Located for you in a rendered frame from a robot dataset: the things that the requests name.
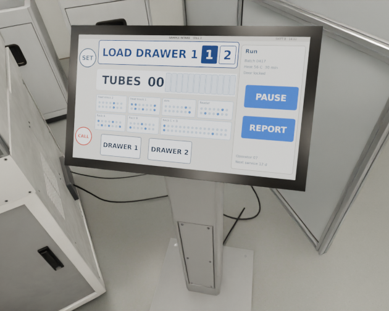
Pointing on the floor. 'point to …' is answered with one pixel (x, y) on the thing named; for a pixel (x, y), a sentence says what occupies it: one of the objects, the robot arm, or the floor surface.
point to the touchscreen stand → (201, 254)
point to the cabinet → (42, 236)
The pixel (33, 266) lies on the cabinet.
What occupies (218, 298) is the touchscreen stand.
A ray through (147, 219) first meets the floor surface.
